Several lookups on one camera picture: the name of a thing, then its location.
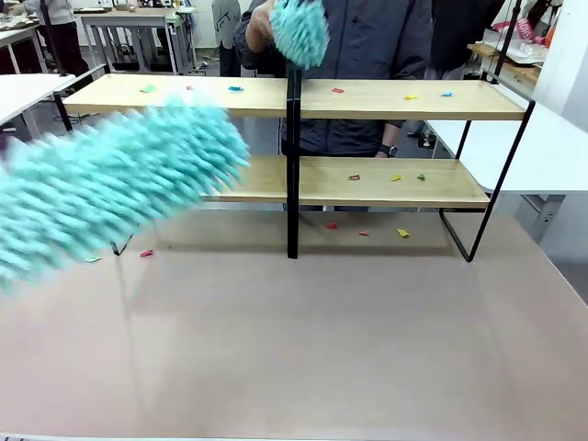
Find person's right hand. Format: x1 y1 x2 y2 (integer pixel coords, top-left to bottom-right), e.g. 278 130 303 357
244 2 277 54

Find small teal chenille duster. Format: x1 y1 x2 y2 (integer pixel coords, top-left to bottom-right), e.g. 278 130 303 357
267 0 332 71

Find large teal chenille duster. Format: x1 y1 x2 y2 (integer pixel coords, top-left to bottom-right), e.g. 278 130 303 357
0 97 253 296

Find person's right forearm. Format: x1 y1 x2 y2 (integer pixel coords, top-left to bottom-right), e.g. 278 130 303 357
233 20 288 80

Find person's left forearm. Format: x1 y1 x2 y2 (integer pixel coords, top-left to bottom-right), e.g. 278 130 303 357
379 119 406 148

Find background person grey coat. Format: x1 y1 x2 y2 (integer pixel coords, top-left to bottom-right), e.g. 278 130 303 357
209 0 243 78

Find person's torso dark jacket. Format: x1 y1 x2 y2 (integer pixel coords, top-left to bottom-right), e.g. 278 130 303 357
275 0 434 213

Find grey metal workbench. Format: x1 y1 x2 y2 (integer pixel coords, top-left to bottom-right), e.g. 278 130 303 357
72 5 199 75

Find background person grey top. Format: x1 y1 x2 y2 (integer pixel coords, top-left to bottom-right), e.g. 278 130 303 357
21 0 92 78

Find background person black clothes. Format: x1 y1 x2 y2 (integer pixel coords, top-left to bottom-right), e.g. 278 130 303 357
429 0 507 82

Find black stand pole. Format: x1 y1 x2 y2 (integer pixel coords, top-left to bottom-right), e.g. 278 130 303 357
485 0 526 86
39 0 71 78

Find white side table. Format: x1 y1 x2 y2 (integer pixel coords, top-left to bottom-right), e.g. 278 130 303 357
420 103 588 197
0 72 78 141

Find wooden workbench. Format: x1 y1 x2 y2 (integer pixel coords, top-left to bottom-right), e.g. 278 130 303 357
466 40 546 86

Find pink printed bag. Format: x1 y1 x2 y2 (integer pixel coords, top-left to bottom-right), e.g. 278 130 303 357
514 17 537 46

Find white panel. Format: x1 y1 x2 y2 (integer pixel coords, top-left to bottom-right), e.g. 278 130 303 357
531 0 588 135

